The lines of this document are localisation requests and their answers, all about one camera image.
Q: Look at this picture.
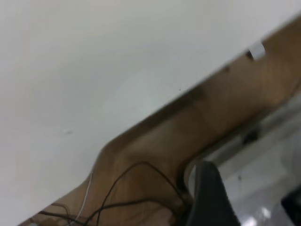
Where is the small black bracket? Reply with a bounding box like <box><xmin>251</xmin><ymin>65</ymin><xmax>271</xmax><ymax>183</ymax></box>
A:
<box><xmin>243</xmin><ymin>129</ymin><xmax>259</xmax><ymax>143</ymax></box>

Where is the black equipment box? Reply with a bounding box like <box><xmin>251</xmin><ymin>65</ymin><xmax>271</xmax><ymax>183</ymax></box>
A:
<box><xmin>281</xmin><ymin>190</ymin><xmax>301</xmax><ymax>213</ymax></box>

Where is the looping black floor cable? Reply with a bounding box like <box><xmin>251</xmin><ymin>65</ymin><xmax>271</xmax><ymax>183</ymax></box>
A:
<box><xmin>84</xmin><ymin>161</ymin><xmax>189</xmax><ymax>226</ymax></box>

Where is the long black floor cable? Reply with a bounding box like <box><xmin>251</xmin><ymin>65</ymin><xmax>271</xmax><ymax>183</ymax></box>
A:
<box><xmin>39</xmin><ymin>199</ymin><xmax>189</xmax><ymax>226</ymax></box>

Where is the grey lower platform panel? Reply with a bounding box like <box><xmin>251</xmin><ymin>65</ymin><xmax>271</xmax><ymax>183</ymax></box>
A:
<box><xmin>183</xmin><ymin>94</ymin><xmax>301</xmax><ymax>226</ymax></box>

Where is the thin white cable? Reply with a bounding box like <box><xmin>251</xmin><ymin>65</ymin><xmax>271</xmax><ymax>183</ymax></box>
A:
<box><xmin>75</xmin><ymin>172</ymin><xmax>94</xmax><ymax>222</ymax></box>

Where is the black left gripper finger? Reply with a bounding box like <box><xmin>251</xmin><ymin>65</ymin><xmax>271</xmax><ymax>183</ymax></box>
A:
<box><xmin>185</xmin><ymin>161</ymin><xmax>242</xmax><ymax>226</ymax></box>

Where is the small white table edge tag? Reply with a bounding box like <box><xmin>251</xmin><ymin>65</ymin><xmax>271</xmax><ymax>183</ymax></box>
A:
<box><xmin>248</xmin><ymin>42</ymin><xmax>266</xmax><ymax>60</ymax></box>

